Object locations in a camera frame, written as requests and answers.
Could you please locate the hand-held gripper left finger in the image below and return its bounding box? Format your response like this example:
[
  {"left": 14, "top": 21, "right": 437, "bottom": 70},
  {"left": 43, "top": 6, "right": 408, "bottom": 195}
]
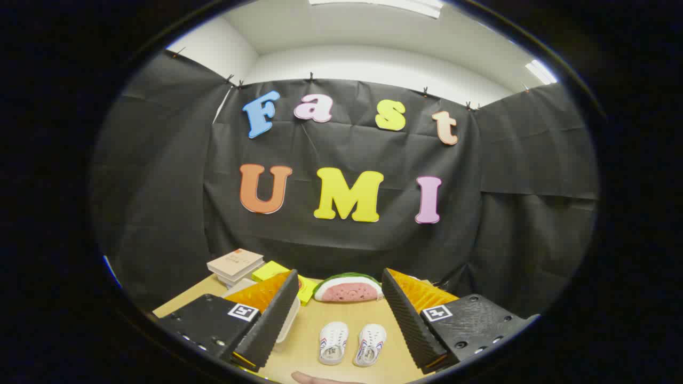
[{"left": 155, "top": 269, "right": 300, "bottom": 373}]

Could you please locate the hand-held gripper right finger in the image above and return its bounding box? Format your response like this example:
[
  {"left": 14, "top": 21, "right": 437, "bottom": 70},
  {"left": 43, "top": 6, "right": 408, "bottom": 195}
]
[{"left": 381, "top": 268, "right": 541, "bottom": 374}]

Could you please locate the cream fabric storage box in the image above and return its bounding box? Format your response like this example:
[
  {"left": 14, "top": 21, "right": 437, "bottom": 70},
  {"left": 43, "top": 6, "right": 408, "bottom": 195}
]
[{"left": 221, "top": 277, "right": 301, "bottom": 343}]

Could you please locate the white striped shoe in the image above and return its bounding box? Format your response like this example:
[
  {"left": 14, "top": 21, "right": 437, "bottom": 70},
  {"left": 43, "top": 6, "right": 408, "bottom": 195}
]
[
  {"left": 319, "top": 321, "right": 350, "bottom": 366},
  {"left": 354, "top": 323, "right": 387, "bottom": 367}
]

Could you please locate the yellow book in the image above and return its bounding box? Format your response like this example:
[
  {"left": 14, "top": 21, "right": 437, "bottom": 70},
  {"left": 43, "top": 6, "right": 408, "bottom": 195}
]
[{"left": 252, "top": 261, "right": 319, "bottom": 306}]

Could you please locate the watermelon slice plush toy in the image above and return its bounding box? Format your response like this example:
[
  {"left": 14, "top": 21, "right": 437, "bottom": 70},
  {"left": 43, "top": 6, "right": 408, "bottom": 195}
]
[{"left": 313, "top": 273, "right": 384, "bottom": 303}]

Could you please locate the beige book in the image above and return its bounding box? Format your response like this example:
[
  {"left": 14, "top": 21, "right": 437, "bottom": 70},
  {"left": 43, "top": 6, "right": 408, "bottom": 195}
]
[{"left": 207, "top": 249, "right": 265, "bottom": 279}]

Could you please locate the ceiling light panel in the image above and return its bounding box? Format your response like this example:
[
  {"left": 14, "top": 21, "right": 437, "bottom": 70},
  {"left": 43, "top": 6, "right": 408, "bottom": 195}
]
[{"left": 525, "top": 59, "right": 559, "bottom": 85}]

